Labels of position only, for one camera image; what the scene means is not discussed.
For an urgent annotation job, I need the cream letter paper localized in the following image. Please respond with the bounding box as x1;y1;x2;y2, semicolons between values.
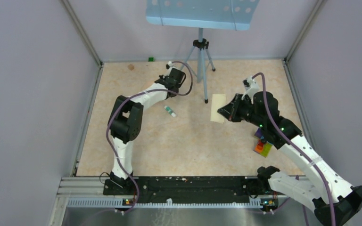
210;94;226;124

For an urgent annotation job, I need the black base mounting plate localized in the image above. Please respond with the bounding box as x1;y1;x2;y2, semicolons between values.
103;176;270;204

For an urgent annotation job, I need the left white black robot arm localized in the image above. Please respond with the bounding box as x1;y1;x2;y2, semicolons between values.
107;66;186;195

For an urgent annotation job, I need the colourful toy block stack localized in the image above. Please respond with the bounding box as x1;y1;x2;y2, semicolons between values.
254;128;273;158

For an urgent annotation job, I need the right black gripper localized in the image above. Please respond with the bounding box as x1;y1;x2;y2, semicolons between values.
218;93;265;128

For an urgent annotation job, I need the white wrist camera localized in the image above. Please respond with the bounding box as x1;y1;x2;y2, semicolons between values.
242;76;259;100
165;61;176;74

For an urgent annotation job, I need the grey slotted cable duct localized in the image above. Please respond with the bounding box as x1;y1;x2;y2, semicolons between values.
67;197;263;209

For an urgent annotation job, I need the blue music stand tray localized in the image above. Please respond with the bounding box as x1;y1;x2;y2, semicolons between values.
146;0;260;31

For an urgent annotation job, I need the green white glue stick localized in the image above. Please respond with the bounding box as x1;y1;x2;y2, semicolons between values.
164;105;177;118

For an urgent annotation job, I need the grey tripod stand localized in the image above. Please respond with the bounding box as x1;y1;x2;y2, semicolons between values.
184;27;216;104

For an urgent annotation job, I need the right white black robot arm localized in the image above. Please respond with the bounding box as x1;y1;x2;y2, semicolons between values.
217;91;362;226

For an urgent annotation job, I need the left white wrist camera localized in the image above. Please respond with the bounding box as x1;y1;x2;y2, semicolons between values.
165;61;176;74

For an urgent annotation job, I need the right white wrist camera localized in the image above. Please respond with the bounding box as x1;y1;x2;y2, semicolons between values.
242;76;259;100

